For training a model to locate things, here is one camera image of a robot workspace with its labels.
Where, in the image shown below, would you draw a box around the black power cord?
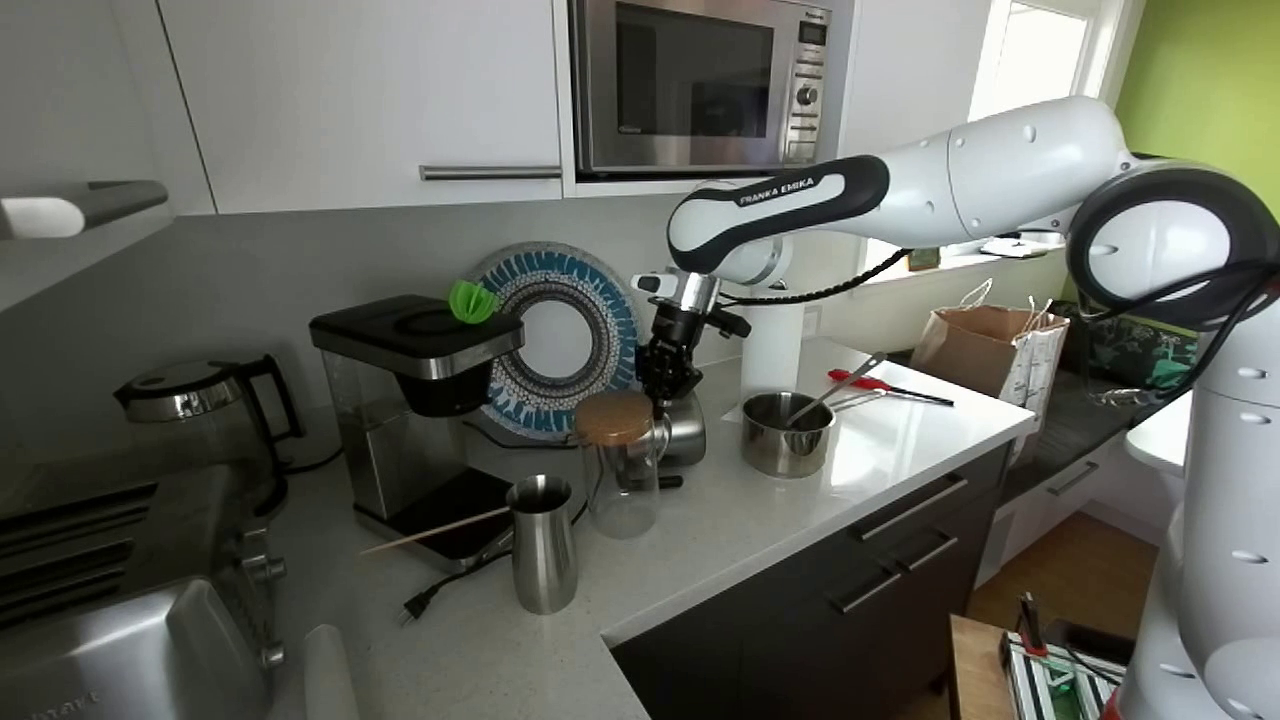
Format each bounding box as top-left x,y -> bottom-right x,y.
400,496 -> 601,624

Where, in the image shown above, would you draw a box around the steel cabinet handle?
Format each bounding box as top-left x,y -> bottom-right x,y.
416,158 -> 562,186

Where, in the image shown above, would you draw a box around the built-in steel microwave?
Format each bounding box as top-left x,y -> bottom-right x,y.
566,0 -> 860,185

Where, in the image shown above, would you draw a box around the stainless steel toaster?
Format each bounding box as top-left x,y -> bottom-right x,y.
0,457 -> 291,720

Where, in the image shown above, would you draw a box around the dark lower cabinet drawers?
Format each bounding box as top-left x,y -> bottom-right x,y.
606,442 -> 1019,720

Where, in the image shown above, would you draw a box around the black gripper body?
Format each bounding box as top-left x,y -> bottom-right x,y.
636,303 -> 726,372

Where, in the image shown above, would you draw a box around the black steel coffee maker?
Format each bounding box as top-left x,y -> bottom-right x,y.
308,291 -> 529,564

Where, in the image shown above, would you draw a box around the small green object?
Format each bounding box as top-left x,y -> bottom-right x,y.
444,276 -> 505,328

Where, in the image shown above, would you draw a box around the clear glass jug cork lid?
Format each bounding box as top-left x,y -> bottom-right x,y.
571,389 -> 672,543

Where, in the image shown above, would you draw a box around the blue patterned plate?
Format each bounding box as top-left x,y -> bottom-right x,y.
463,240 -> 644,448

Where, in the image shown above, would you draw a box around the wooden table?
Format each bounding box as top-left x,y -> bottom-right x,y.
944,613 -> 1028,720

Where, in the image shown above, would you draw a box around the stainless steel cup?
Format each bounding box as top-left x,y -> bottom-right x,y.
505,472 -> 584,621

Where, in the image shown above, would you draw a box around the green electronics clutter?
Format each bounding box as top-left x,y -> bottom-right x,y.
1073,306 -> 1202,402

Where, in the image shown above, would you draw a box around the bright window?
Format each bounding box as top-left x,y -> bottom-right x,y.
965,0 -> 1143,129

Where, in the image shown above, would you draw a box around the box of tools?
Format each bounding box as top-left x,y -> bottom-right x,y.
994,588 -> 1141,720

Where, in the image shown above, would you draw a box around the red handled tool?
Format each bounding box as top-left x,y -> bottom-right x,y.
822,365 -> 961,411

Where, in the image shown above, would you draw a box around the white rounded object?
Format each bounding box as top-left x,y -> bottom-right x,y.
0,191 -> 93,243

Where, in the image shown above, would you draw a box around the wooden chopstick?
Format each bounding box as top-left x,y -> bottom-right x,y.
354,498 -> 519,564

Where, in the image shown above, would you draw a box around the stainless steel saucepan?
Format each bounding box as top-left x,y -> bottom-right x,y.
736,389 -> 841,484

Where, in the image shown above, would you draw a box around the white upper cabinet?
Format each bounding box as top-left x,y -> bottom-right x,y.
0,0 -> 215,220
155,0 -> 566,220

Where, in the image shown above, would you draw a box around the white paper towel roll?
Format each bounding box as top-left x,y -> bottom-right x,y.
736,294 -> 807,401

